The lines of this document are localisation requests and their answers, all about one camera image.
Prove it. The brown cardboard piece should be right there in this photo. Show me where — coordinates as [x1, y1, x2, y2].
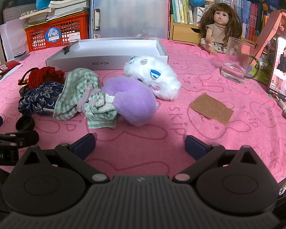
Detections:
[189, 93, 234, 125]

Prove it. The green checked cloth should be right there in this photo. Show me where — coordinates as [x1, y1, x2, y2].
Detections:
[53, 68, 118, 129]

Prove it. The navy floral cloth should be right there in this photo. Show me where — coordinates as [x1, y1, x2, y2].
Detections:
[18, 81, 65, 116]

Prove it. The wooden bead string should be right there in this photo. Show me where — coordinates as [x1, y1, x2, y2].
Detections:
[20, 8, 40, 17]

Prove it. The red knitted hat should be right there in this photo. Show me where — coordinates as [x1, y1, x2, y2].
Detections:
[27, 67, 65, 90]

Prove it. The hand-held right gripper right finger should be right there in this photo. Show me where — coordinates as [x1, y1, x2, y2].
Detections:
[172, 135, 260, 184]

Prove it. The black round cap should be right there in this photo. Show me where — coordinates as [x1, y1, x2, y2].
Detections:
[15, 115, 35, 131]

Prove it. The white plastic sheet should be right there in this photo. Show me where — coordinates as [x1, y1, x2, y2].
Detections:
[0, 18, 29, 61]

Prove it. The clear glass mug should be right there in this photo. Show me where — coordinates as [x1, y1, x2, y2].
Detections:
[220, 37, 261, 84]

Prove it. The black hair band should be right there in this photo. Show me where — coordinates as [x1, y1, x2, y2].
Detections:
[18, 69, 32, 97]

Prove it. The long-haired baby doll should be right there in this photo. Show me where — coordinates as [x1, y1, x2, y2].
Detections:
[200, 3, 243, 56]

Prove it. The white fluffy plush toy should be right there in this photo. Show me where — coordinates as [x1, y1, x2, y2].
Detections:
[123, 55, 182, 100]

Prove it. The translucent clip folder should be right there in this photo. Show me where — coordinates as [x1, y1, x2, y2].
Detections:
[92, 0, 171, 40]

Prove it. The row of blue red books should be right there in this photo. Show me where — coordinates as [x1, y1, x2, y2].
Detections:
[216, 0, 272, 41]

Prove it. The white cardboard box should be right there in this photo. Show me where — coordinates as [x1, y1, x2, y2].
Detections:
[46, 38, 169, 72]

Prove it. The stack of books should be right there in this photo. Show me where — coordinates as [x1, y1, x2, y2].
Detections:
[19, 0, 92, 25]

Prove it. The pink house-shaped stand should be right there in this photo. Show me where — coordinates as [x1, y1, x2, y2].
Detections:
[255, 9, 286, 64]

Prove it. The black binder clip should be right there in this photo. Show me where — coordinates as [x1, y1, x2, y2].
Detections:
[62, 40, 73, 55]

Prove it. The red envelope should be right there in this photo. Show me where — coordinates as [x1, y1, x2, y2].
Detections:
[0, 61, 22, 75]

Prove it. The wooden drawer organizer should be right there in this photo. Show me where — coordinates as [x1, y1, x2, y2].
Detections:
[169, 14, 258, 44]

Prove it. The green picture book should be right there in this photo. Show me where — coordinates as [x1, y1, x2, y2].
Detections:
[251, 48, 278, 85]

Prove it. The purple fluffy plush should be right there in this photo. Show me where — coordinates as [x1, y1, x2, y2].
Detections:
[102, 76, 157, 127]

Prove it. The red plastic crate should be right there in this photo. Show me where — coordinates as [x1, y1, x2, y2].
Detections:
[24, 12, 90, 52]

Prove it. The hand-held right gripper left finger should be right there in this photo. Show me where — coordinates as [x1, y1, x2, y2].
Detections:
[20, 133, 110, 184]

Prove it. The smartphone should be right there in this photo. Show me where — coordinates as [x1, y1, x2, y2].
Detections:
[267, 36, 286, 101]

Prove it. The grey grid board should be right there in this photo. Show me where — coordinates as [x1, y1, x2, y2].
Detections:
[2, 7, 23, 25]

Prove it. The pink printed towel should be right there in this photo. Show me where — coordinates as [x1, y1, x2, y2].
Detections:
[0, 38, 286, 189]

